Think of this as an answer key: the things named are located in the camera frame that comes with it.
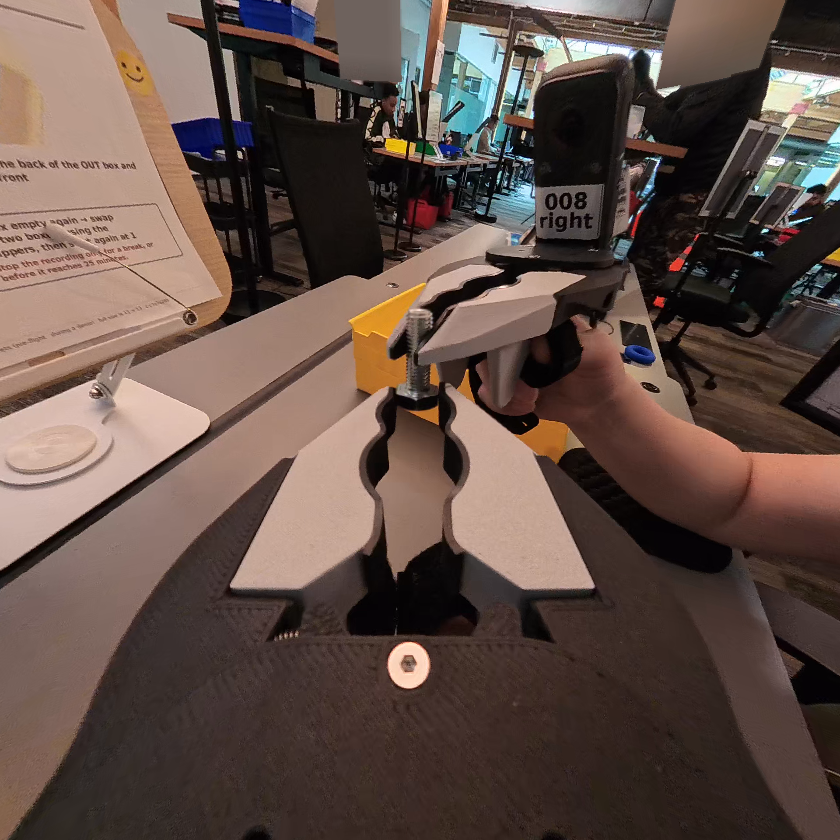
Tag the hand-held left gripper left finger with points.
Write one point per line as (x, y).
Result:
(308, 525)

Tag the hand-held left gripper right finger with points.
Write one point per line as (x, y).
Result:
(518, 525)

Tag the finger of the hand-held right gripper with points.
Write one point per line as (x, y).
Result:
(453, 279)
(492, 321)

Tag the steel hex bolt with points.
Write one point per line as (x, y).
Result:
(418, 367)

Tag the yellow plastic bin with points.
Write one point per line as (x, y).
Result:
(377, 354)

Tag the person's right forearm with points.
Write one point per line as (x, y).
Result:
(722, 485)

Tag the person's right hand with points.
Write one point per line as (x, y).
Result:
(590, 380)

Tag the red storage bin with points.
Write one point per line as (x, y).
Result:
(423, 213)

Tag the black wrist rest pad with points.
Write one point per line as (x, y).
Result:
(656, 525)

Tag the black high-back chair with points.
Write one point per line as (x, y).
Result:
(328, 197)

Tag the orange striped traffic cone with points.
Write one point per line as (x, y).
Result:
(682, 256)

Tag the black swivel office chair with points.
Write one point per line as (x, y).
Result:
(774, 262)

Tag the wooden instruction board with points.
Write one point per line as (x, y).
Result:
(197, 216)

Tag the white round disc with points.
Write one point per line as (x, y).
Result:
(49, 449)

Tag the black metal rack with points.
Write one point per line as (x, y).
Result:
(226, 131)

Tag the blue storage bin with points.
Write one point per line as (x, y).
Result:
(210, 134)
(275, 19)

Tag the wooden top desk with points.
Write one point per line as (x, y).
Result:
(289, 48)

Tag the grey metal bin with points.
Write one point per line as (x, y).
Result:
(807, 325)

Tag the smiley face sticker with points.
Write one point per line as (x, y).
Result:
(134, 72)

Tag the printed instruction sheet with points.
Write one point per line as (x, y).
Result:
(79, 131)

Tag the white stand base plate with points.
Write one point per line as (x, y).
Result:
(151, 420)

